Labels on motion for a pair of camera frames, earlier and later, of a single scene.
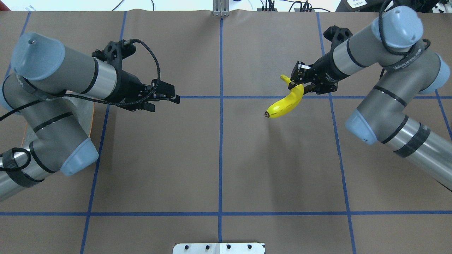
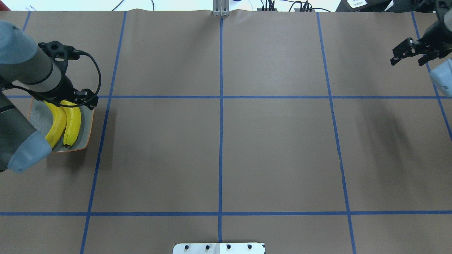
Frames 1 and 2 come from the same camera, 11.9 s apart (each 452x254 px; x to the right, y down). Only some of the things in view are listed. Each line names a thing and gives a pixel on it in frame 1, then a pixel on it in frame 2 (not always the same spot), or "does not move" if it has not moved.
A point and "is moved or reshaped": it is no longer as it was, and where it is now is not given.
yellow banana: x=290 y=103 is moved or reshaped
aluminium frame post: x=221 y=8 does not move
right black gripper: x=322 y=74 to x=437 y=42
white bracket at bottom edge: x=219 y=248 does not move
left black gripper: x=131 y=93 to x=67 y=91
